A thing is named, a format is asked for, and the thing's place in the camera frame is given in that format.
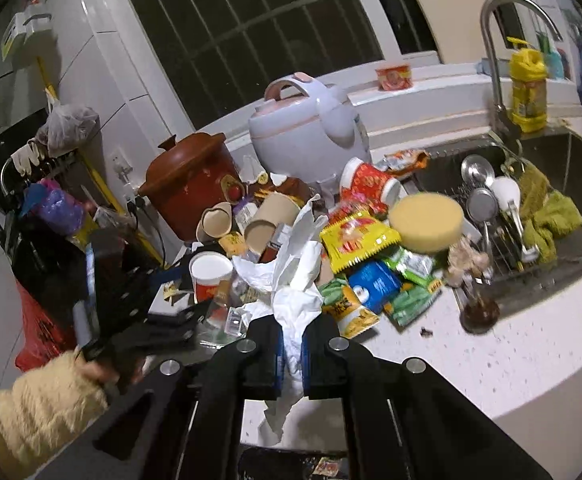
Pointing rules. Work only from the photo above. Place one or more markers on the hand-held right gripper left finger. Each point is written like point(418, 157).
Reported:
point(278, 360)

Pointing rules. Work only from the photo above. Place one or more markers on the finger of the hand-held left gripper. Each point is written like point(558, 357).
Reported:
point(91, 275)
point(176, 325)

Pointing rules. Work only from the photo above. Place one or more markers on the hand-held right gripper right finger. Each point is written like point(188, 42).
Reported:
point(307, 365)

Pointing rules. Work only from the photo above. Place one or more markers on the white tissue paper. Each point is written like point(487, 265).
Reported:
point(291, 285)

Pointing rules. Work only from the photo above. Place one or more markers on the beige paper cup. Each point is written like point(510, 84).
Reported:
point(271, 225)
point(215, 222)

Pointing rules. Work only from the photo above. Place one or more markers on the round yellow sponge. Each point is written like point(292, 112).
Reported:
point(426, 222)

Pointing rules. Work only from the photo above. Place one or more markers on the person's left forearm cream sleeve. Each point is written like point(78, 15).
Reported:
point(36, 425)

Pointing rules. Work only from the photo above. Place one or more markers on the person's left hand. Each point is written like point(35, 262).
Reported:
point(98, 371)

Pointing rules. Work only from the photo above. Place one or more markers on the small white box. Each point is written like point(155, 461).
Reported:
point(168, 296)

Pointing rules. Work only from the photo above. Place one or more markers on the clear plastic packaging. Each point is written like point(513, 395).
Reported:
point(236, 320)

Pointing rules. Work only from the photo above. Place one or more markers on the white red paper cup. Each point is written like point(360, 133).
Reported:
point(211, 275)

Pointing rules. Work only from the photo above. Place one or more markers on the yellow green snack packet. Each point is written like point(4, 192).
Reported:
point(348, 310)

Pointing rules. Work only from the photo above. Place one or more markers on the red plastic bag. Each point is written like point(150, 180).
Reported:
point(38, 330)

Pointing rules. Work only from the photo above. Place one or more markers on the purple plastic bag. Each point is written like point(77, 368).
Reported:
point(53, 205)

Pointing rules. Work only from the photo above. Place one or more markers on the blue snack packet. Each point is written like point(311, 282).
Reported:
point(373, 285)

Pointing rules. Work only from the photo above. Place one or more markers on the black metal rack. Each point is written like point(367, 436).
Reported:
point(6, 200)

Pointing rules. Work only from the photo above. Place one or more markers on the yellow red snack packet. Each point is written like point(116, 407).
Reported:
point(356, 242)

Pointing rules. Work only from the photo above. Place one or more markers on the pale rubber gloves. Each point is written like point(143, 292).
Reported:
point(27, 157)

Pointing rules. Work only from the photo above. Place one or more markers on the brown clay slow cooker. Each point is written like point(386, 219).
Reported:
point(191, 180)

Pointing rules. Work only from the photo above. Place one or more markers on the grey plastic bag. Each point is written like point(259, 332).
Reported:
point(68, 130)

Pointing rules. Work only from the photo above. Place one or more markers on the beige crumpled wrapper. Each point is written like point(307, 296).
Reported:
point(466, 260)

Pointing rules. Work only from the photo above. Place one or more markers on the red instant noodle cup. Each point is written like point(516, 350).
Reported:
point(368, 182)

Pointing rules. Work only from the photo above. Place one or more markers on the orange snack wrapper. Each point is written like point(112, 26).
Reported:
point(403, 161)

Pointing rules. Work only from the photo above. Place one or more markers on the lilac rice cooker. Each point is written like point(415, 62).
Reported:
point(311, 135)

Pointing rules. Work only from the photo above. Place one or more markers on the steel mesh strainer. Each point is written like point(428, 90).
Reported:
point(480, 205)

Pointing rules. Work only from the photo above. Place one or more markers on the steel ladle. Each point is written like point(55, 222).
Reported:
point(477, 170)

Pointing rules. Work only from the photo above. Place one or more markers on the white plastic spoon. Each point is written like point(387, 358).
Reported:
point(507, 195)

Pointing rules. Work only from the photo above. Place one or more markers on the green dish cloth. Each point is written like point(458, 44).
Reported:
point(551, 215)

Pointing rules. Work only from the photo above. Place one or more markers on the window with metal bars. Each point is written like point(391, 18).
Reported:
point(251, 25)

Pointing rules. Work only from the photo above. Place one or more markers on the small red tub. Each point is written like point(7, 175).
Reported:
point(394, 77)

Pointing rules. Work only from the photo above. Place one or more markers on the stainless steel sink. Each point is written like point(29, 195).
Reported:
point(571, 170)

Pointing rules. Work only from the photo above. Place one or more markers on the yellow detergent bottle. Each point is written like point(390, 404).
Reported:
point(527, 90)

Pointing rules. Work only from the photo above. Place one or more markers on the steel kitchen faucet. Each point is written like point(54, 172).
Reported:
point(493, 60)

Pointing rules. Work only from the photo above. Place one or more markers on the beige cutting board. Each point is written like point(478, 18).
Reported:
point(451, 10)

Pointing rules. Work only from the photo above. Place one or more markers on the teal plastic bottle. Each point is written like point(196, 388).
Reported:
point(551, 57)

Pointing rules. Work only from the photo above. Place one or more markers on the white wall socket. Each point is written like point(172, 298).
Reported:
point(122, 165)

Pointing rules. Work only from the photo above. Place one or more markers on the white wall box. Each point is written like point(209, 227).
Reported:
point(26, 35)

